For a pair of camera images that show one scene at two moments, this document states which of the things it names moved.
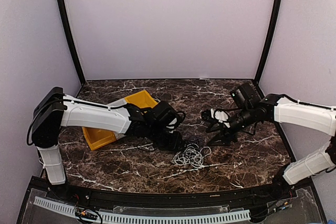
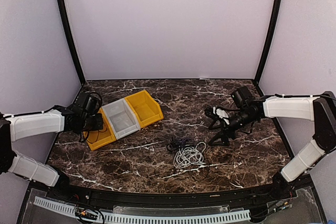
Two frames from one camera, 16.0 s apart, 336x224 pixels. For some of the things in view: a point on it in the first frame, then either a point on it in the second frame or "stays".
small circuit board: (85, 214) stays
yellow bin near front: (96, 138) stays
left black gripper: (174, 145) to (98, 125)
